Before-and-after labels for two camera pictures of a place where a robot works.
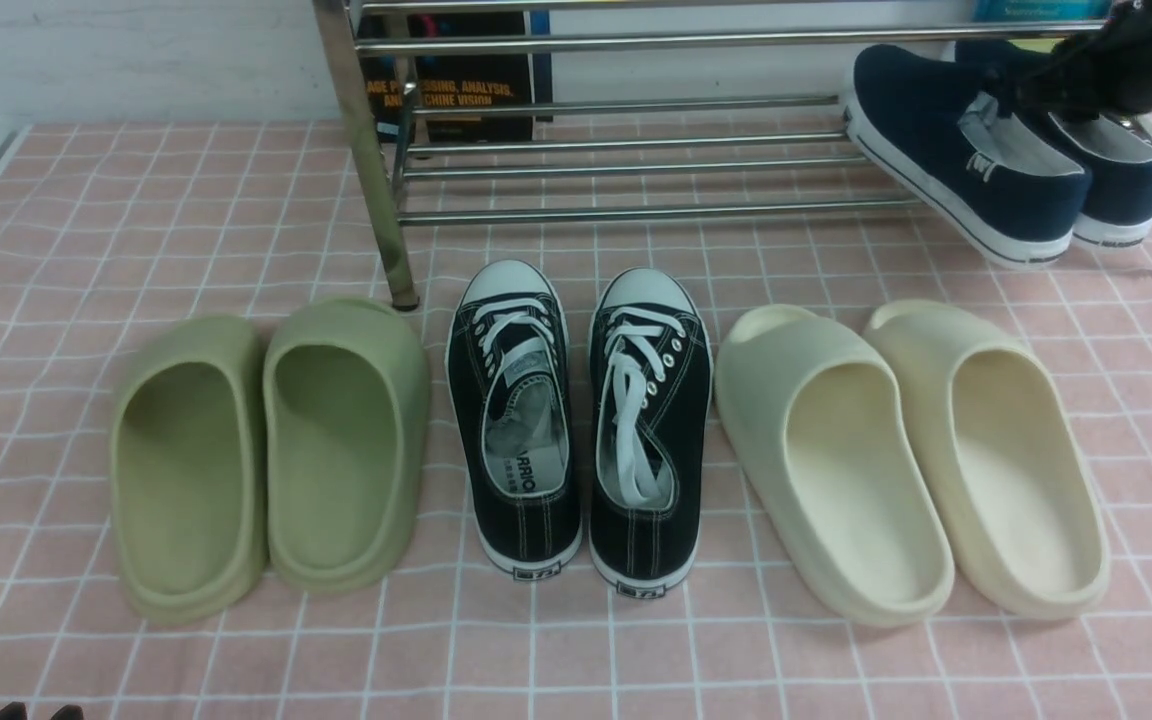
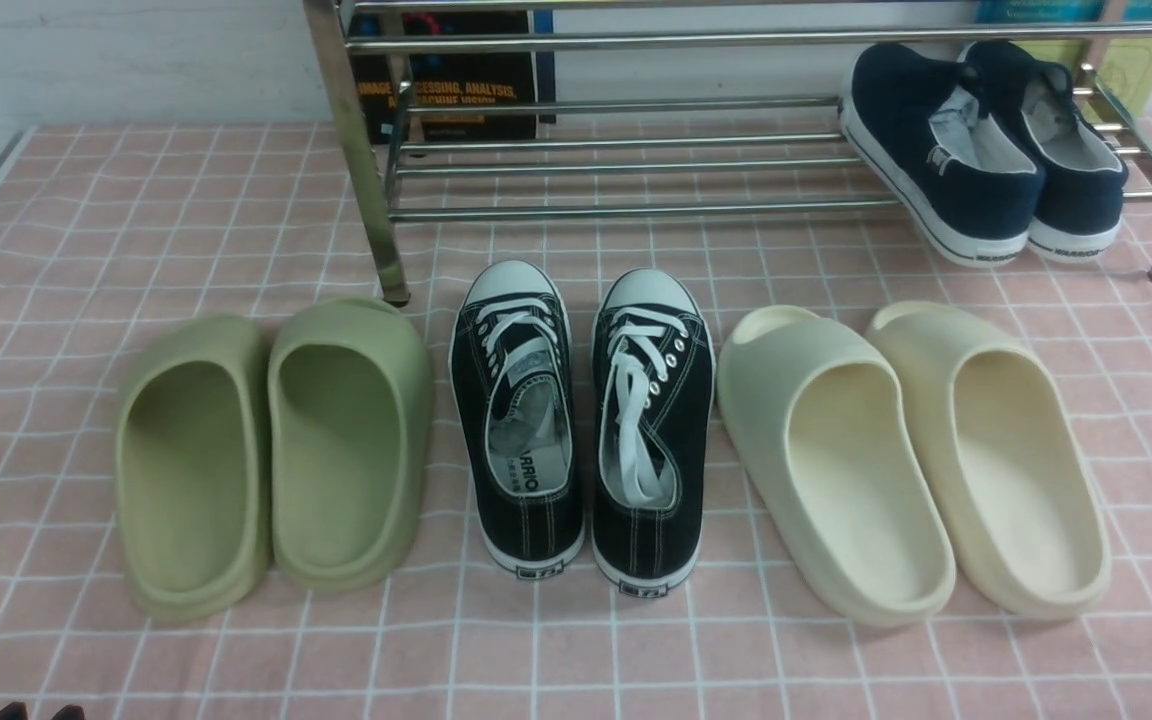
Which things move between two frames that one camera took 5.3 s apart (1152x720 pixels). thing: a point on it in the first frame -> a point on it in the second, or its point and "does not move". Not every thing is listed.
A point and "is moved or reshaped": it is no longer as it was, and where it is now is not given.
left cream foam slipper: (818, 419) does not move
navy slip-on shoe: (934, 125) is moved or reshaped
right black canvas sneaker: (650, 380) does not move
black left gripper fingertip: (68, 712) does not move
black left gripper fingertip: (13, 711) does not move
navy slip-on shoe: (1129, 178) -> (1083, 177)
